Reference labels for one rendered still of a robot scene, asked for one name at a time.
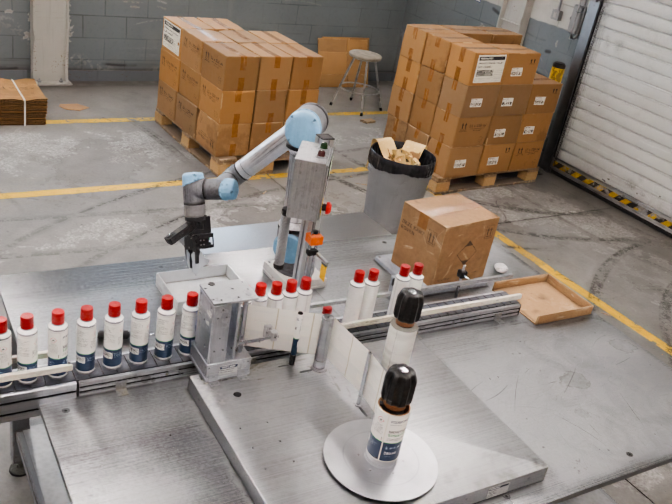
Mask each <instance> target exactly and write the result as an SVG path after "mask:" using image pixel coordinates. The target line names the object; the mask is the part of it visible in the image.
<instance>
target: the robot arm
mask: <svg viewBox="0 0 672 504"><path fill-rule="evenodd" d="M328 123H329V117H328V113H327V111H326V110H325V109H324V107H322V106H321V105H319V104H317V103H306V104H304V105H302V106H301V107H300V108H299V109H297V110H296V111H295V112H293V113H292V114H291V115H290V116H289V118H288V119H287V121H286V124H285V126H283V127H282V128H281V129H279V130H278V131H277V132H275V133H274V134H273V135H272V136H270V137H269V138H268V139H266V140H265V141H264V142H262V143H261V144H260V145H258V146H257V147H256V148H254V149H253V150H252V151H250V152H249V153H248V154H246V155H245V156H244V157H242V158H241V159H240V160H238V161H237V162H236V163H235V164H233V165H232V166H230V167H228V168H227V169H226V170H225V171H224V172H223V173H222V174H221V175H220V176H218V177H217V178H204V176H203V173H202V172H188V173H184V174H183V175H182V189H183V204H184V215H185V221H187V222H186V223H184V224H183V225H181V226H180V227H178V228H177V229H176V230H174V231H173V232H171V233H169V234H168V235H167V236H166V237H164V239H165V241H166V242H167V243H168V244H170V245H173V244H175V243H176V242H177V241H179V240H180V239H181V238H183V237H184V236H185V237H184V249H185V255H186V260H187V263H188V266H189V269H190V268H193V269H192V271H193V273H194V274H195V276H197V274H198V270H199V268H201V267H203V266H205V265H207V264H208V263H209V260H208V258H205V257H203V252H202V251H200V249H208V248H212V247H214V236H213V233H212V232H211V222H210V216H207V215H205V214H206V212H205V200H224V201H227V200H235V199H236V198H237V195H238V192H239V186H240V185H241V184H243V183H244V182H245V181H247V180H248V179H249V178H251V177H252V176H253V175H255V174H256V173H257V172H259V171H260V170H262V169H263V168H264V167H266V166H267V165H268V164H270V163H271V162H273V161H274V160H275V159H277V158H278V157H279V156H281V155H282V154H284V153H285V152H286V151H288V150H289V152H290V157H289V166H288V176H287V186H286V195H285V205H284V206H287V205H288V199H289V192H290V186H291V179H292V173H293V166H294V160H295V157H296V154H297V152H298V150H299V147H300V145H301V142H302V141H303V140H304V141H309V142H314V143H315V137H316V134H323V133H324V131H325V130H326V129H327V127H328ZM280 220H281V219H280ZM280 220H279V222H278V229H277V237H276V238H275V240H274V242H273V251H274V253H275V254H276V247H277V240H278V234H279V227H280ZM301 221H302V220H301V219H296V218H291V222H290V228H289V234H288V241H287V247H286V253H285V260H284V267H283V269H282V270H277V269H276V270H277V271H278V272H279V273H281V274H283V275H285V276H288V277H292V276H293V270H294V264H295V258H296V252H297V246H298V240H299V233H300V227H301ZM210 237H212V241H213V244H211V242H210V241H209V240H210Z"/></svg>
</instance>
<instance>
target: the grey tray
mask: <svg viewBox="0 0 672 504"><path fill-rule="evenodd" d="M192 269H193V268H190V269H182V270H174V271H167V272H159V273H157V275H156V286H157V288H158V289H159V291H160V292H161V293H162V295H165V294H170V295H172V296H173V297H174V301H173V307H174V308H175V309H176V315H180V314H182V309H183V304H185V303H186V300H187V293H188V292H189V291H196V292H197V293H198V294H199V296H200V286H199V285H200V284H202V283H209V282H218V281H226V280H235V279H241V278H240V277H239V276H238V275H237V274H236V273H235V271H234V270H233V269H232V268H231V267H230V266H229V265H228V264H221V265H213V266H205V267H201V268H199V270H198V274H197V276H195V274H194V273H193V271H192Z"/></svg>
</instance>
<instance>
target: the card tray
mask: <svg viewBox="0 0 672 504"><path fill-rule="evenodd" d="M501 290H502V291H504V292H505V291H506V292H507V293H508V294H509V295H512V294H518V293H521V294H522V297H521V299H517V301H518V302H520V304H521V308H520V311H519V312H520V313H521V314H522V315H524V316H525V317H526V318H528V319H529V320H530V321H531V322H533V323H534V324H535V325H538V324H543V323H548V322H553V321H559V320H564V319H569V318H574V317H579V316H584V315H589V314H591V312H592V309H593V307H594V305H592V304H591V303H589V302H588V301H587V300H585V299H584V298H582V297H581V296H580V295H578V294H577V293H575V292H574V291H573V290H571V289H570V288H568V287H567V286H566V285H564V284H563V283H561V282H560V281H559V280H557V279H556V278H554V277H553V276H552V275H550V274H549V273H548V274H541V275H535V276H528V277H522V278H515V279H509V280H502V281H496V282H494V285H493V288H492V291H494V292H495V291H501Z"/></svg>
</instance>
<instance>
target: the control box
mask: <svg viewBox="0 0 672 504"><path fill-rule="evenodd" d="M319 147H320V145H319V143H314V142H309V141H304V140H303V141H302V142H301V145H300V147H299V150H298V152H297V154H296V157H295V160H294V166H293V173H292V179H291V186H290V192H289V199H288V205H287V212H286V216H287V217H291V218H296V219H301V220H306V221H311V222H316V221H317V220H319V218H320V215H321V209H322V204H323V203H324V200H325V195H324V193H325V194H326V192H325V187H326V182H327V176H328V171H329V165H330V160H331V157H332V153H333V148H332V147H331V146H329V145H328V147H327V148H328V150H327V151H325V152H326V153H325V156H326V157H325V158H324V159H320V158H318V157H317V154H318V151H319V150H320V149H319Z"/></svg>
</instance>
